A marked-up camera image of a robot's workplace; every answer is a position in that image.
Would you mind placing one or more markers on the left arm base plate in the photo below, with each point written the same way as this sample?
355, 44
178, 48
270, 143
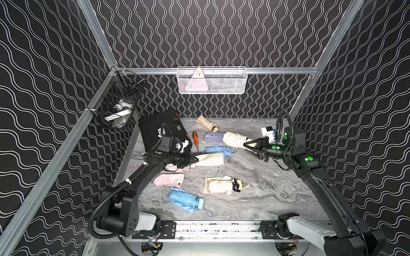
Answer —
162, 230

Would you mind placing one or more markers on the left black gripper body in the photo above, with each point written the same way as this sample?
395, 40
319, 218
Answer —
184, 159

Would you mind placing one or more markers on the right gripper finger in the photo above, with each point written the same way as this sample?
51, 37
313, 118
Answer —
255, 144
261, 154

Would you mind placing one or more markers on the beige umbrella at back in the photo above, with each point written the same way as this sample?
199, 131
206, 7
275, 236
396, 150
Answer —
207, 124

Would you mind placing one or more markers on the beige umbrella with wooden handle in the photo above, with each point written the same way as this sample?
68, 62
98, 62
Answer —
225, 184

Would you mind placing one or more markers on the orange handled screwdriver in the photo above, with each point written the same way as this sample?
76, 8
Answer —
196, 141

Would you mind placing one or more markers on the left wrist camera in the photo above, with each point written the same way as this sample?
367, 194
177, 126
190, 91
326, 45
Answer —
182, 145

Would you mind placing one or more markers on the cream sleeved umbrella front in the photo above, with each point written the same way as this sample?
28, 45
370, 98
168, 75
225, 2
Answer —
236, 140

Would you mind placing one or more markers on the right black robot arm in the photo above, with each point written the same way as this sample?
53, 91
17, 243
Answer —
350, 235

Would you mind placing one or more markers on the pink triangle card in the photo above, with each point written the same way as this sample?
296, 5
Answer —
197, 83

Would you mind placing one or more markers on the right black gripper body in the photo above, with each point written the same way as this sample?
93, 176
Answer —
275, 151

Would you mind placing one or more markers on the black tool case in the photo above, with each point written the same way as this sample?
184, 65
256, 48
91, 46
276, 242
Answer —
150, 128

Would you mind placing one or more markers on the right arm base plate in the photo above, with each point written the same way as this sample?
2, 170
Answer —
275, 230

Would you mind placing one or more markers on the cream umbrella sleeve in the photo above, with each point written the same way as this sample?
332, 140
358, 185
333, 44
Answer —
207, 160

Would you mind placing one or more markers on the lavender umbrella sleeve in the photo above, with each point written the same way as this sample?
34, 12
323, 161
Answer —
214, 137

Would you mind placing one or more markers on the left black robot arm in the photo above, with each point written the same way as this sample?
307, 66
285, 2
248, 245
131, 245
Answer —
117, 213

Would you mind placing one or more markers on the aluminium front rail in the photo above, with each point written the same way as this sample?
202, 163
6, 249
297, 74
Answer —
244, 231

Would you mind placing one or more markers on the white wire basket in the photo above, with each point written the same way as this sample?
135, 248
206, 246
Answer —
220, 80

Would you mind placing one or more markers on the black wire basket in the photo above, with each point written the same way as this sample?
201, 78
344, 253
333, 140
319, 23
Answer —
126, 85

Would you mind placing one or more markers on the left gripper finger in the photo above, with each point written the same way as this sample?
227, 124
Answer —
191, 158
189, 166

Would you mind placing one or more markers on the light blue umbrella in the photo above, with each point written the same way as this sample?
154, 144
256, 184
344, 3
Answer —
187, 201

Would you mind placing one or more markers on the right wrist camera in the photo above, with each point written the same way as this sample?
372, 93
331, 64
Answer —
270, 133

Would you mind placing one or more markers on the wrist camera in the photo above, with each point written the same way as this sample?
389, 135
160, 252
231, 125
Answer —
270, 133
182, 145

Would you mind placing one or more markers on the light blue sleeve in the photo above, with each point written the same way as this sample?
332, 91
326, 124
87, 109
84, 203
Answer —
226, 151

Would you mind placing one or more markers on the pink sleeved umbrella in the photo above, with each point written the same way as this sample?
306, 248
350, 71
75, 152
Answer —
174, 168

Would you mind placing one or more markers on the white roll in basket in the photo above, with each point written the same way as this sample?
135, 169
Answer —
122, 112

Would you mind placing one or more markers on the pink umbrella sleeve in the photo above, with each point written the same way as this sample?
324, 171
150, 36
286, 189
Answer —
169, 179

